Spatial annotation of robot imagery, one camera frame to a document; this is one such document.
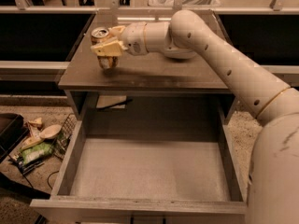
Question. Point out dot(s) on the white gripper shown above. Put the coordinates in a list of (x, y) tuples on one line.
[(133, 37)]

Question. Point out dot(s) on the orange soda can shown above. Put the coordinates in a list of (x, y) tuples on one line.
[(106, 47)]

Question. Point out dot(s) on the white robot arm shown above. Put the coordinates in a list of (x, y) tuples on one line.
[(273, 190)]

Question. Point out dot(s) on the grey cabinet with glossy top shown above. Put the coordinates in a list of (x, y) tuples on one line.
[(144, 90)]

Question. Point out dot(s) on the open grey top drawer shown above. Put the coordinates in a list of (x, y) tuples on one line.
[(105, 179)]

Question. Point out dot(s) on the yellow sponge piece on floor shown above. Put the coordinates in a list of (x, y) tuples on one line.
[(36, 123)]

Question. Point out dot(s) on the beige bowl on floor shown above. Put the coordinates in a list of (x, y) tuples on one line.
[(51, 131)]

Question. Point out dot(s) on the black bin on floor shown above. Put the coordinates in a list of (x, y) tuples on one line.
[(12, 131)]

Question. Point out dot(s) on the green snack bag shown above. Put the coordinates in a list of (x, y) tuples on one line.
[(38, 151)]

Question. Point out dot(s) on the black wire basket left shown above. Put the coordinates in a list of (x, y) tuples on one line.
[(63, 139)]

